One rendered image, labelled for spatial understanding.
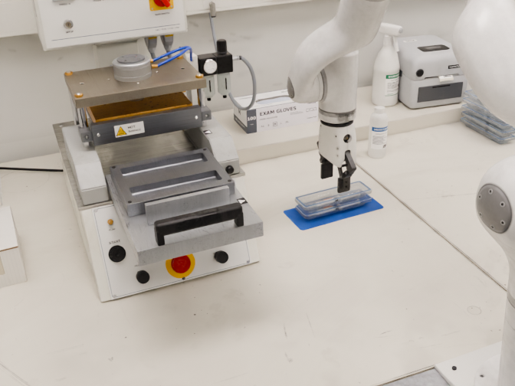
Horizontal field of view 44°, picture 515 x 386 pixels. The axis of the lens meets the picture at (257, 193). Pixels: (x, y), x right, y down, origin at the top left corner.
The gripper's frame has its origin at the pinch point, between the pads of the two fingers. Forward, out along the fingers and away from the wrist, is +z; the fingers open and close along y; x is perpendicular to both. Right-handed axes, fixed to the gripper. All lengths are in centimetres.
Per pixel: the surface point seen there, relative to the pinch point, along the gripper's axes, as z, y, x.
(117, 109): -23, 12, 46
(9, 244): -1, 5, 73
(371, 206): 8.3, -3.0, -8.7
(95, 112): -23, 12, 51
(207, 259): 4.8, -10.4, 36.6
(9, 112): -6, 69, 66
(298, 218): 8.2, 0.1, 9.7
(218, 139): -16.6, 0.3, 28.6
